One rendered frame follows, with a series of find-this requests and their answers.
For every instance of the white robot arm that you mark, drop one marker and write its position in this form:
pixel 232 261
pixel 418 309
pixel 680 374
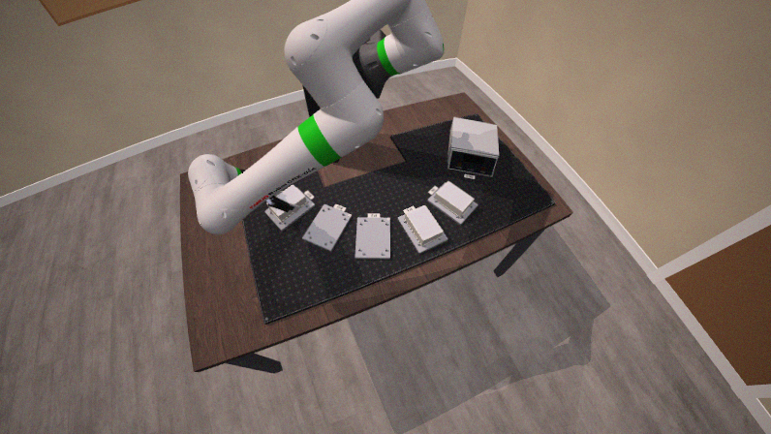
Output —
pixel 319 52

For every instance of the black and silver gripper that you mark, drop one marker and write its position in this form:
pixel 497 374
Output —
pixel 282 205

